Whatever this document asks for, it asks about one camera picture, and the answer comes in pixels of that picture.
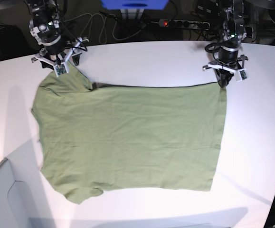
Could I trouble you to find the grey cable on floor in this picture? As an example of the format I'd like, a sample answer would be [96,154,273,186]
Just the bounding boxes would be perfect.
[63,13,147,44]

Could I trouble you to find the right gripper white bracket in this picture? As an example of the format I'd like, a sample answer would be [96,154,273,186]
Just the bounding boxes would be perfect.
[31,37,89,76]

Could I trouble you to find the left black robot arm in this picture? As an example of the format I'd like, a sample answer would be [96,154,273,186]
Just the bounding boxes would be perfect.
[202,0,248,88]

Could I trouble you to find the green T-shirt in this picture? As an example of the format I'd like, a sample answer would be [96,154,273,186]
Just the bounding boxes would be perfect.
[31,67,227,204]

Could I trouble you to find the blue box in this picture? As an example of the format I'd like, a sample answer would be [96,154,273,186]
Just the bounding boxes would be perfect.
[101,0,169,10]

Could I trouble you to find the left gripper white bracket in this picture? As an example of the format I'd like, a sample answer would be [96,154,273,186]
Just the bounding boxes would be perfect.
[202,55,248,88]

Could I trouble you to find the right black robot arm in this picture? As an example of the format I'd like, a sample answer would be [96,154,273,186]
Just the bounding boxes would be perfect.
[27,0,89,76]

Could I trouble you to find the black power strip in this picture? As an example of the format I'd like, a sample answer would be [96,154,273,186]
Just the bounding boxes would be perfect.
[158,19,210,30]

